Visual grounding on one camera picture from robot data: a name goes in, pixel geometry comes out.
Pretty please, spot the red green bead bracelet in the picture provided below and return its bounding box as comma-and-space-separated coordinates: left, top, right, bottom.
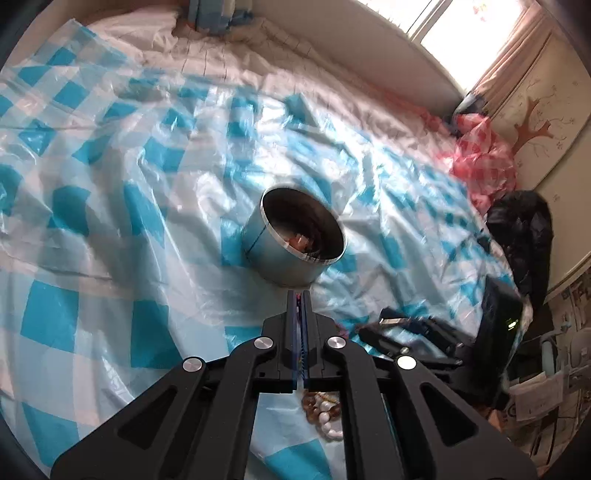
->
286, 234, 319, 254

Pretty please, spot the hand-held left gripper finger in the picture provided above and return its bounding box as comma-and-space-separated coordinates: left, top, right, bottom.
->
51, 290, 303, 480
302, 290, 539, 480

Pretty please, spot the pink checked plastic bag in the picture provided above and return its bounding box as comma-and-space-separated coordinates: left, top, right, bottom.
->
422, 111, 518, 217

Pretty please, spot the blue cloth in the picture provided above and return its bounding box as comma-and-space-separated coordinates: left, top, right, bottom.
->
452, 90, 485, 134

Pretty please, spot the cream wardrobe with tree decal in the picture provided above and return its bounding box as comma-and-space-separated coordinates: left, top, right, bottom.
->
489, 32, 591, 287

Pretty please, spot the window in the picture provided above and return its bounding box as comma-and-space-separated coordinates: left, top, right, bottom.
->
406, 0, 541, 93

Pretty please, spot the pink curtain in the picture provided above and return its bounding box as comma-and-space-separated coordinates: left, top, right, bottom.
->
466, 0, 555, 107

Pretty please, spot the round metal tin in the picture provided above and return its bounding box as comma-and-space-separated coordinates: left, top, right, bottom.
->
241, 185, 347, 288

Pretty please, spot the blue checked plastic sheet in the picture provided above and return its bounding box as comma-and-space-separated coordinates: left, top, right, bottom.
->
0, 21, 522, 480

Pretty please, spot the brown amber bead bracelet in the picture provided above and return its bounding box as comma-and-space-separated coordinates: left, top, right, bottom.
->
301, 391, 342, 423

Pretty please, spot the white striped quilt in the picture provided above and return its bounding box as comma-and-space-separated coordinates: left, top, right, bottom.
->
88, 9, 462, 153

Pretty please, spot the black plastic bag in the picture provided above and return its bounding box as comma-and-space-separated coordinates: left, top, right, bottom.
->
487, 190, 554, 305

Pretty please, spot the blue patterned pillow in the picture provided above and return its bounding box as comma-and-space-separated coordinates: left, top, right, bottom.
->
187, 0, 254, 34

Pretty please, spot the pile of white papers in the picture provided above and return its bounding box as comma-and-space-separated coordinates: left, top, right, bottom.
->
508, 371, 571, 423

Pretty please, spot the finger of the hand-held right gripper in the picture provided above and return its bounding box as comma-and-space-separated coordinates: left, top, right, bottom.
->
358, 325, 462, 370
379, 308, 462, 352

